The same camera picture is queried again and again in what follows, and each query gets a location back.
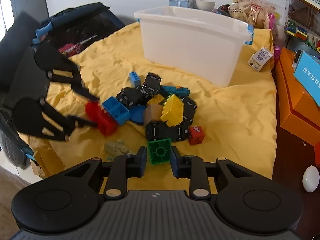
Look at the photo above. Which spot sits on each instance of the clear bag of snacks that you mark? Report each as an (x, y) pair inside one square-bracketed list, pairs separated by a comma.
[(250, 8)]

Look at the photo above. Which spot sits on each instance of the red cube block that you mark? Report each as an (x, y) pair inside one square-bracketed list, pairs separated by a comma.
[(196, 135)]

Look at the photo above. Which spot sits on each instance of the yellow cloth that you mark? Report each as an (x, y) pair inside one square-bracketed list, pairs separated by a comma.
[(237, 120)]

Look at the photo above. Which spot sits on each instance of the green building block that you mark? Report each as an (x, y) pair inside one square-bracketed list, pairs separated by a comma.
[(159, 151), (170, 96)]

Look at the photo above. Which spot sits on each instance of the yellow studded building block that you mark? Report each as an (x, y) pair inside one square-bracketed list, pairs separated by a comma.
[(172, 111)]

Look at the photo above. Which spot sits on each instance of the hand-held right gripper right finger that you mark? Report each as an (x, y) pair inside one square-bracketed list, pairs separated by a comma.
[(175, 163)]

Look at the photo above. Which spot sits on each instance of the small yellow building block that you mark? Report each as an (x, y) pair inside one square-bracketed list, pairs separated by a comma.
[(155, 100)]

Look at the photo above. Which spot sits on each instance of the teal toy train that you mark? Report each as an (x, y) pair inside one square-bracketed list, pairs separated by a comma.
[(175, 90)]

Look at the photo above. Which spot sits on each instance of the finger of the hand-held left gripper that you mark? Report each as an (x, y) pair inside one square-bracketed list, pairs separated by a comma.
[(80, 83), (72, 123)]

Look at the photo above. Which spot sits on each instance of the blue disc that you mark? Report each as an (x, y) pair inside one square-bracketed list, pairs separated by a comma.
[(137, 115)]

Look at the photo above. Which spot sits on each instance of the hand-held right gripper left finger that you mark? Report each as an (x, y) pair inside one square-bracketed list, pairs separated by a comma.
[(142, 161)]

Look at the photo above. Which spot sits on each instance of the small white carton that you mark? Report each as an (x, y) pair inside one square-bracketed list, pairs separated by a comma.
[(260, 58)]

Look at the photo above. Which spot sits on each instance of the white egg-shaped object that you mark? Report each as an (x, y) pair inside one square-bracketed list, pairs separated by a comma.
[(310, 178)]

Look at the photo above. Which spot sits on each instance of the dark grey panel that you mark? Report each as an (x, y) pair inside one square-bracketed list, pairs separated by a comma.
[(30, 0)]

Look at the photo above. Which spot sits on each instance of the red building block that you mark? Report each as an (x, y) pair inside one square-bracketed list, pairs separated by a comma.
[(102, 120)]

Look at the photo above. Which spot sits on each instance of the clear storage box with toys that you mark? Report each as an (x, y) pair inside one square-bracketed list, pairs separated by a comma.
[(303, 22)]

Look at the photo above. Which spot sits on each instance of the pink packaging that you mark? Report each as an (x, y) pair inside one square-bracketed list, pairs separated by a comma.
[(275, 35)]

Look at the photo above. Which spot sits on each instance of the black toy car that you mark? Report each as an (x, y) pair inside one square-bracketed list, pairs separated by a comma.
[(130, 97), (160, 132), (189, 111), (151, 83)]

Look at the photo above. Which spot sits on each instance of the orange box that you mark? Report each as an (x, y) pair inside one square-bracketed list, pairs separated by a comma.
[(290, 105)]

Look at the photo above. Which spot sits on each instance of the white bowl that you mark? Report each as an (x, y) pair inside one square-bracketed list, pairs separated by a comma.
[(205, 5)]

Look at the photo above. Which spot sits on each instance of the blue and white carton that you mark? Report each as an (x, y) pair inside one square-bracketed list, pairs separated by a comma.
[(181, 0)]

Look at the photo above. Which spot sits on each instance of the tan toy figure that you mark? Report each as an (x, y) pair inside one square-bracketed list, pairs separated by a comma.
[(117, 148)]

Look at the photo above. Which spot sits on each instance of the white plastic container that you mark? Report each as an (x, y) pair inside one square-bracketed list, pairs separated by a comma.
[(190, 45)]

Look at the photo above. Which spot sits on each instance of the light blue box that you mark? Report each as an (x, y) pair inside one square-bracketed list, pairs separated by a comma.
[(308, 75)]

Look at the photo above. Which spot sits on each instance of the large blue building block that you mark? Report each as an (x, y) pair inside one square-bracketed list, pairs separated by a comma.
[(116, 110)]

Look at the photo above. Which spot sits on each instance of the small blue building block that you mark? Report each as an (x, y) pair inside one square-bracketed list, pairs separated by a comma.
[(135, 78)]

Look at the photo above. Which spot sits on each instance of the red printed packet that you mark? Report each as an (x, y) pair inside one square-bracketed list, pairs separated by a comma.
[(71, 48)]

